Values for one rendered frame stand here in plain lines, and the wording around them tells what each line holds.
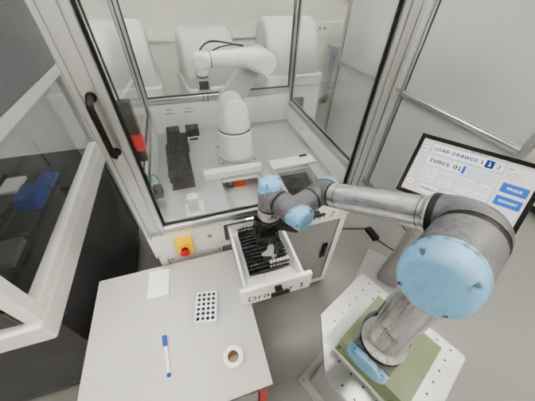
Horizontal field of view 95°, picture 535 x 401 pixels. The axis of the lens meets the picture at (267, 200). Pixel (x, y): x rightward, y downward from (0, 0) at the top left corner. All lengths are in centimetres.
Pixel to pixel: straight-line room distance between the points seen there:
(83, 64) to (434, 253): 83
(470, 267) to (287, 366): 152
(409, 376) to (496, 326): 153
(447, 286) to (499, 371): 192
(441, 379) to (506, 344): 131
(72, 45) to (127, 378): 100
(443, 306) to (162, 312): 98
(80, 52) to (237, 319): 98
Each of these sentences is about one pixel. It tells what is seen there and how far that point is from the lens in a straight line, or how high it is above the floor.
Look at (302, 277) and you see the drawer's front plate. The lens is 101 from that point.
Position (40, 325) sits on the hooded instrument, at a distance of 119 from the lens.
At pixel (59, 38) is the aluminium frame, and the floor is 166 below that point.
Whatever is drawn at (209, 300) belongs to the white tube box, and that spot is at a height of 80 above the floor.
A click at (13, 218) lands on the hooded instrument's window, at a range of 117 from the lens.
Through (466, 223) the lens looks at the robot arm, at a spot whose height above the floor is 150.
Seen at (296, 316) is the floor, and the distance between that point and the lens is 193.
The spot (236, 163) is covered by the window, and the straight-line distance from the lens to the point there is 95.
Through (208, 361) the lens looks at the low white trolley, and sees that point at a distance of 107.
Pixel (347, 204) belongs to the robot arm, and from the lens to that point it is 69.
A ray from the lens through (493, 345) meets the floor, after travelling 242.
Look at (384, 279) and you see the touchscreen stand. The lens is 216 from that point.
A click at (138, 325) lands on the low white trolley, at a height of 76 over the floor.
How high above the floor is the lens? 179
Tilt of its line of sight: 44 degrees down
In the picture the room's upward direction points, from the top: 2 degrees clockwise
